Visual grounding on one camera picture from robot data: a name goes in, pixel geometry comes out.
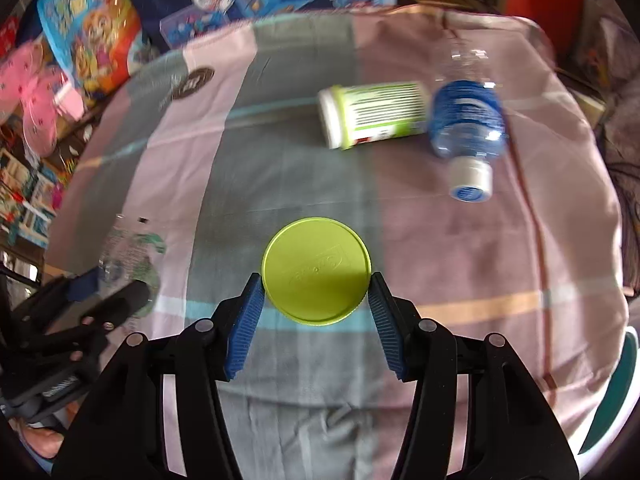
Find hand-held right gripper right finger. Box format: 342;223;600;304
367;271;578;480

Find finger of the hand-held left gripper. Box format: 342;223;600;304
49;266;104;305
81;281;153;334

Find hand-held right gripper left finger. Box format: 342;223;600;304
52;272;266;480

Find crushed clear plastic bottle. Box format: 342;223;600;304
97;215;168;317

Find round green lid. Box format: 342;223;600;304
261;216;372;327

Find person's left hand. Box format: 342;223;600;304
20;417;64;464

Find colourful toy boxes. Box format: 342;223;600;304
0;150;67;262

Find plaid pink grey blanket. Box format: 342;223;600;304
42;5;640;466

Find pink butterfly toy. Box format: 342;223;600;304
0;42;87;159

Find green white canister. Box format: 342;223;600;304
317;81;434;152

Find blue label water bottle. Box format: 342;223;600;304
427;37;512;205

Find cartoon dog bag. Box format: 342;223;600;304
37;0;147;107

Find red chair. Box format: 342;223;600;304
505;0;587;57

